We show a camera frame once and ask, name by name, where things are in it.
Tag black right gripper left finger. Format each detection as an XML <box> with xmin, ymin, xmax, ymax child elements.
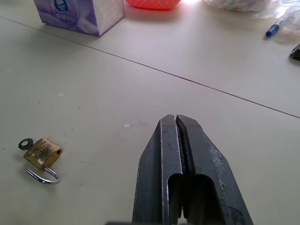
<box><xmin>132</xmin><ymin>114</ymin><xmax>186</xmax><ymax>225</ymax></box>

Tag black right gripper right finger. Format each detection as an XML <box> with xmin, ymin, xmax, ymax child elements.
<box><xmin>175</xmin><ymin>114</ymin><xmax>255</xmax><ymax>225</ymax></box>

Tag brass padlock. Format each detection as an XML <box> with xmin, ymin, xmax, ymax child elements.
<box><xmin>22</xmin><ymin>137</ymin><xmax>63</xmax><ymax>186</ymax></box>

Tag silver padlock key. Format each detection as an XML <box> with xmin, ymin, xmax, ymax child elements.
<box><xmin>18</xmin><ymin>138</ymin><xmax>35</xmax><ymax>150</ymax></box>

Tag black binder clip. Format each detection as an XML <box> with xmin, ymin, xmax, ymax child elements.
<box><xmin>289</xmin><ymin>43</ymin><xmax>300</xmax><ymax>61</ymax></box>

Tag blue capped pen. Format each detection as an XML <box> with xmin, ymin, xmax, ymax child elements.
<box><xmin>265</xmin><ymin>18</ymin><xmax>285</xmax><ymax>38</ymax></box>

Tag red plastic basket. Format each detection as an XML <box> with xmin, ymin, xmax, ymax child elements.
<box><xmin>126</xmin><ymin>0</ymin><xmax>182</xmax><ymax>10</ymax></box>

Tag clear plastic bag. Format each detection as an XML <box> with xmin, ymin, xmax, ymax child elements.
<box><xmin>203</xmin><ymin>0</ymin><xmax>300</xmax><ymax>44</ymax></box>

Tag purple tissue box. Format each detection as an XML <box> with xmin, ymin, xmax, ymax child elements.
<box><xmin>33</xmin><ymin>0</ymin><xmax>125</xmax><ymax>38</ymax></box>

